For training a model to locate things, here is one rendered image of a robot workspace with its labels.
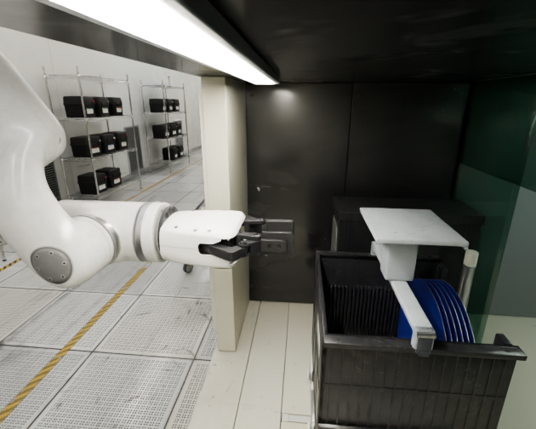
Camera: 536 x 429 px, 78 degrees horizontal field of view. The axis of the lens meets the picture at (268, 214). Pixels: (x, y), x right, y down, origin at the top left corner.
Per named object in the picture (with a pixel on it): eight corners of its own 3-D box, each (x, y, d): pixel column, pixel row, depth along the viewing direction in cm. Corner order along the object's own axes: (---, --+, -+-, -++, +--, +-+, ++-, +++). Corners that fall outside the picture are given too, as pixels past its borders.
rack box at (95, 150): (89, 157, 433) (86, 137, 424) (71, 157, 437) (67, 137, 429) (105, 154, 461) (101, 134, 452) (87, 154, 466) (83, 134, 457)
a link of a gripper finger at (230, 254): (193, 242, 45) (232, 236, 47) (208, 266, 38) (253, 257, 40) (192, 234, 44) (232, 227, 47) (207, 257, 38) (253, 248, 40)
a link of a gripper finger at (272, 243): (242, 252, 44) (293, 254, 44) (238, 262, 41) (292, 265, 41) (242, 229, 43) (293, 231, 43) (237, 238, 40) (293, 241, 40)
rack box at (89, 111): (85, 117, 419) (82, 95, 411) (64, 117, 421) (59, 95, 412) (98, 117, 448) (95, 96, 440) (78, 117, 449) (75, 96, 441)
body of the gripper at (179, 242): (177, 243, 53) (248, 245, 52) (150, 273, 43) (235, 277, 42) (173, 197, 50) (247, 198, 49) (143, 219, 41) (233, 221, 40)
